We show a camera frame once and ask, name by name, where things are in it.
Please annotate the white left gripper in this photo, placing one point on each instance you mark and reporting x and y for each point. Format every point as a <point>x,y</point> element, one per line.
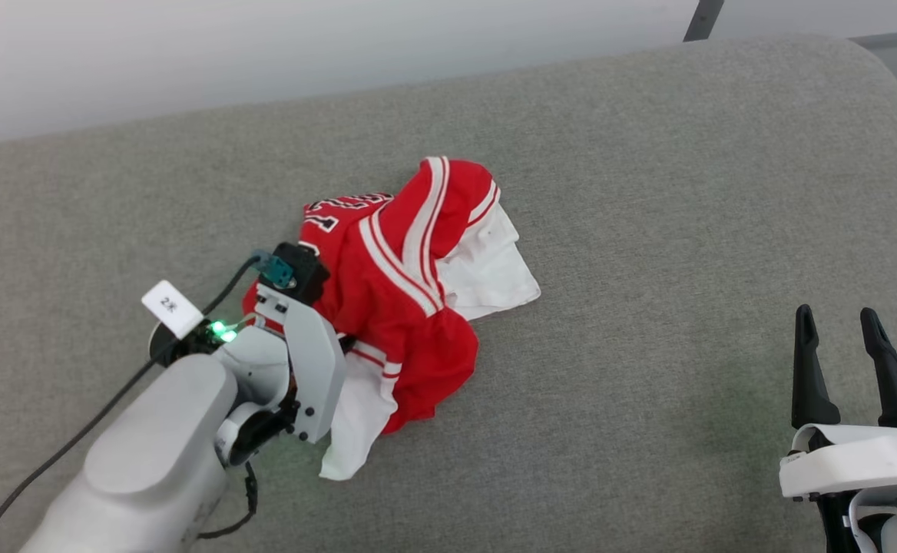
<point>314,369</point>

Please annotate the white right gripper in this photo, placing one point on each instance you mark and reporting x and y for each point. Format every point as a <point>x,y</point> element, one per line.
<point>855,461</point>

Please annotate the red and white Bulls jersey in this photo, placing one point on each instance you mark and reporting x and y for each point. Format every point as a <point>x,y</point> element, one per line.
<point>402,307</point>

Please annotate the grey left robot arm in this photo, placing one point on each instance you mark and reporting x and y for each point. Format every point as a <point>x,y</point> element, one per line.
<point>157,453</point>

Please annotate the grey fabric sofa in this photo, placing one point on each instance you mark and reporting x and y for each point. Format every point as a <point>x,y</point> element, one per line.
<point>648,192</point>

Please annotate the dark grey post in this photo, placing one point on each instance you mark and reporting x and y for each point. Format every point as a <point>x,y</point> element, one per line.
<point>703,19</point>

